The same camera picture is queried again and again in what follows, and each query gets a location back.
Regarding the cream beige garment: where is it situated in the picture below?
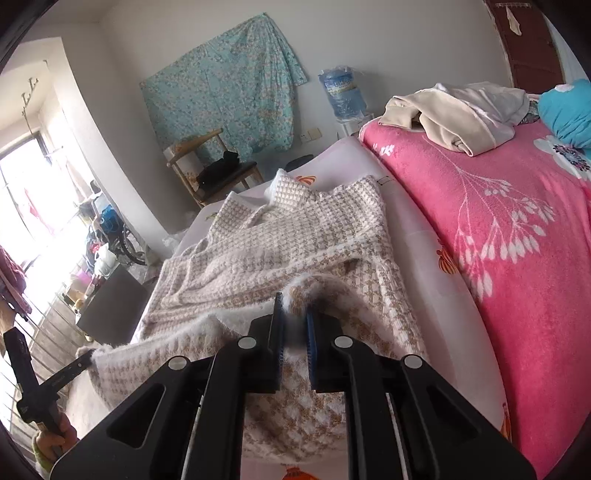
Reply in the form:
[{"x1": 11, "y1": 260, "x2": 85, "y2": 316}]
[{"x1": 379, "y1": 82, "x2": 531, "y2": 157}]

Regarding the wheelchair with blue seat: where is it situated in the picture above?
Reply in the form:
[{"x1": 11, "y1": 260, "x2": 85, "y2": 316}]
[{"x1": 78, "y1": 180, "x2": 146, "y2": 269}]

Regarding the pale pink bed sheet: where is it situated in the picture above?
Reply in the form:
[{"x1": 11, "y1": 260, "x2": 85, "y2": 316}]
[{"x1": 172, "y1": 135, "x2": 512, "y2": 480}]

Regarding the dark red door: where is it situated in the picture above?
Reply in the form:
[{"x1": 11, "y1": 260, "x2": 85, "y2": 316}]
[{"x1": 484, "y1": 0, "x2": 564, "y2": 94}]

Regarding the teal floral hanging cloth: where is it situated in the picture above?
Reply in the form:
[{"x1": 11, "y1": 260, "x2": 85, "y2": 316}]
[{"x1": 140, "y1": 14, "x2": 308, "y2": 158}]

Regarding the white water dispenser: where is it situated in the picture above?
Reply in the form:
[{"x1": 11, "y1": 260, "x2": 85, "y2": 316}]
[{"x1": 337, "y1": 113, "x2": 375, "y2": 137}]

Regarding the blue water bottle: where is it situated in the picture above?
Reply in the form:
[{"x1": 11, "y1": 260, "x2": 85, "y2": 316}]
[{"x1": 318, "y1": 66, "x2": 367, "y2": 122}]

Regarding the white wall socket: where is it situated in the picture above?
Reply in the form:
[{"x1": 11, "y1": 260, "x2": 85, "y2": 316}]
[{"x1": 300, "y1": 127, "x2": 322, "y2": 143}]

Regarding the clear plastic bag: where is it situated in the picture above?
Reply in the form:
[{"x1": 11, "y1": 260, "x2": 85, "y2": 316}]
[{"x1": 161, "y1": 230, "x2": 186, "y2": 258}]

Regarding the person's left hand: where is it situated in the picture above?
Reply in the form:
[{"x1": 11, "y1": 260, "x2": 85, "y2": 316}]
[{"x1": 32, "y1": 413, "x2": 79, "y2": 479}]

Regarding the teal blue garment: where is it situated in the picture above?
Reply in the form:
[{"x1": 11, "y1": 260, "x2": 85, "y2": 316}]
[{"x1": 538, "y1": 79, "x2": 591, "y2": 157}]

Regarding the wooden chair with dark seat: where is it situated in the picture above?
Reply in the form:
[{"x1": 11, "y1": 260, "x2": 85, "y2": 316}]
[{"x1": 166, "y1": 128, "x2": 263, "y2": 208}]

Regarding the dark grey cabinet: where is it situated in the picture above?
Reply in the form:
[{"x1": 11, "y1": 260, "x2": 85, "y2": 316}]
[{"x1": 76, "y1": 266, "x2": 149, "y2": 347}]

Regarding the beige white houndstooth coat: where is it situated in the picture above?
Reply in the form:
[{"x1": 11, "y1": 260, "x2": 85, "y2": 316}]
[{"x1": 89, "y1": 171, "x2": 426, "y2": 464}]

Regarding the black clothing on chair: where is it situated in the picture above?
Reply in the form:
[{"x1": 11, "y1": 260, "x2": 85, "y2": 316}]
[{"x1": 197, "y1": 150, "x2": 240, "y2": 189}]

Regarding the pink floral blanket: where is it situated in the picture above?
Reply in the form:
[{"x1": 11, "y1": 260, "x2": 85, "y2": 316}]
[{"x1": 360, "y1": 121, "x2": 590, "y2": 476}]

